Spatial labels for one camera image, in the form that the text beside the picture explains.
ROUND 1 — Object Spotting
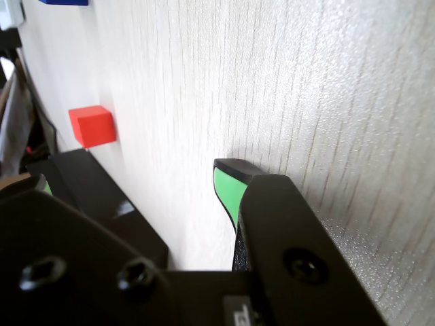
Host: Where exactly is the black gift box tray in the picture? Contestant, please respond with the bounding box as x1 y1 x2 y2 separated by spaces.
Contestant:
26 152 137 245

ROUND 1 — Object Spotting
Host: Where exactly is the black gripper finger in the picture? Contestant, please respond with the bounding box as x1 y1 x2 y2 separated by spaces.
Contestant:
213 158 390 326
0 173 191 326

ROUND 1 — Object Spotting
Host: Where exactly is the red cube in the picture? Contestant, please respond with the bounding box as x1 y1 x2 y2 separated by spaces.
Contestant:
68 105 118 149

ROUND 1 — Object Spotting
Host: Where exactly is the blue cube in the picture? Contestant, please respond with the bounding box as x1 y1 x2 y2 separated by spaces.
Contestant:
38 0 90 7

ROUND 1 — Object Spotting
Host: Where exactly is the black open box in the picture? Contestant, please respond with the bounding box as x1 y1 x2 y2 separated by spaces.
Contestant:
67 148 170 272

